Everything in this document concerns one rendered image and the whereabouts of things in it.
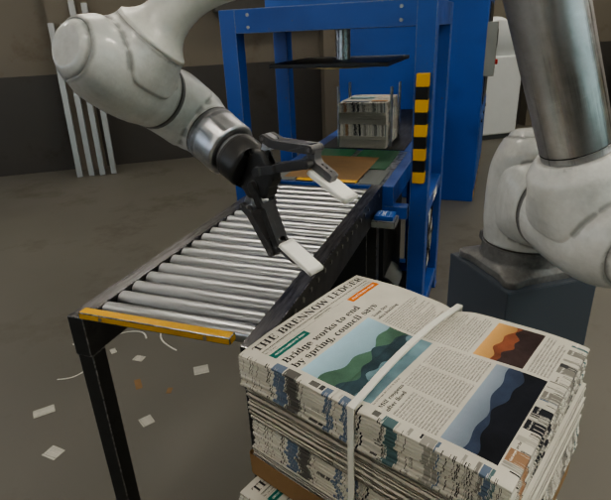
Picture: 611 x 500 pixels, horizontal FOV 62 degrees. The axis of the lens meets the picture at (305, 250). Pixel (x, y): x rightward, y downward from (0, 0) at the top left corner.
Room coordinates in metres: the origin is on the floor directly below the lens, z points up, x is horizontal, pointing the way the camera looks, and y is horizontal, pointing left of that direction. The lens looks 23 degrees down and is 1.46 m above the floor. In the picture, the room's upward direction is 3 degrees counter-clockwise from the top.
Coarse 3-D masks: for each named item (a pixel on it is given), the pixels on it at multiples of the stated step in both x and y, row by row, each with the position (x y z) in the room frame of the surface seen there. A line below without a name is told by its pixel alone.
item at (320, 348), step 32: (352, 288) 0.75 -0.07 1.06; (384, 288) 0.74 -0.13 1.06; (288, 320) 0.66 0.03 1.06; (320, 320) 0.65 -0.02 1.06; (352, 320) 0.65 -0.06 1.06; (384, 320) 0.65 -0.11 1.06; (416, 320) 0.65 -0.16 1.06; (256, 352) 0.59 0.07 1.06; (288, 352) 0.58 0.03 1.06; (320, 352) 0.57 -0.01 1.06; (352, 352) 0.57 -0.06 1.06; (256, 384) 0.57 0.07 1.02; (288, 384) 0.53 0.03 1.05; (320, 384) 0.51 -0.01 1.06; (256, 416) 0.58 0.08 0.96; (288, 416) 0.53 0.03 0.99; (320, 416) 0.49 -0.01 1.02; (256, 448) 0.58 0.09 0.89; (288, 448) 0.54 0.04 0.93; (320, 448) 0.50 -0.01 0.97; (320, 480) 0.51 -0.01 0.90
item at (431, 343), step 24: (432, 312) 0.67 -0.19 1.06; (456, 312) 0.67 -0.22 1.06; (408, 336) 0.61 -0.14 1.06; (432, 336) 0.60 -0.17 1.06; (384, 360) 0.55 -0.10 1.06; (408, 360) 0.55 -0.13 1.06; (360, 384) 0.51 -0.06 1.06; (384, 384) 0.50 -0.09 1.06; (336, 408) 0.48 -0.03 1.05; (360, 408) 0.47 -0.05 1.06; (336, 432) 0.48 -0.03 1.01; (360, 432) 0.46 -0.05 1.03; (336, 456) 0.48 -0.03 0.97; (360, 456) 0.46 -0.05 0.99; (336, 480) 0.49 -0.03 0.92; (360, 480) 0.46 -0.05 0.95
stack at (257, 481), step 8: (256, 480) 0.58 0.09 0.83; (264, 480) 0.58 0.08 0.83; (248, 488) 0.57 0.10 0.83; (256, 488) 0.57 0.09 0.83; (264, 488) 0.57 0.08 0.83; (272, 488) 0.56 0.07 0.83; (240, 496) 0.56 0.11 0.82; (248, 496) 0.55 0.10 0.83; (256, 496) 0.55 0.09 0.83; (264, 496) 0.55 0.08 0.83; (272, 496) 0.55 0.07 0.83; (280, 496) 0.55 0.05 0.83
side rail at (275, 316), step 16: (368, 192) 2.11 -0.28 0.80; (352, 208) 1.91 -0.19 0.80; (368, 208) 1.96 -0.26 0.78; (352, 224) 1.74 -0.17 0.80; (368, 224) 1.97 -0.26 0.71; (336, 240) 1.59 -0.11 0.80; (352, 240) 1.73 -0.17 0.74; (320, 256) 1.47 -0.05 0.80; (336, 256) 1.54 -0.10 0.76; (304, 272) 1.36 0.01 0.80; (320, 272) 1.39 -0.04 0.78; (336, 272) 1.54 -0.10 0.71; (288, 288) 1.26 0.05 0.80; (304, 288) 1.26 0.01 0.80; (320, 288) 1.38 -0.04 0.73; (288, 304) 1.17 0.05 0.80; (304, 304) 1.25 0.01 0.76; (272, 320) 1.09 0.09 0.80; (256, 336) 1.03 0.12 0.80; (240, 352) 0.99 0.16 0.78
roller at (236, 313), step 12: (120, 300) 1.27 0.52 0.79; (132, 300) 1.26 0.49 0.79; (144, 300) 1.25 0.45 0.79; (156, 300) 1.24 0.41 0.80; (168, 300) 1.23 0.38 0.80; (180, 300) 1.22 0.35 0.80; (192, 312) 1.18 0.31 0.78; (204, 312) 1.17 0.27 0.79; (216, 312) 1.16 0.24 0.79; (228, 312) 1.15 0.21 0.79; (240, 312) 1.15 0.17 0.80; (252, 312) 1.14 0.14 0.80; (264, 312) 1.13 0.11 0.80
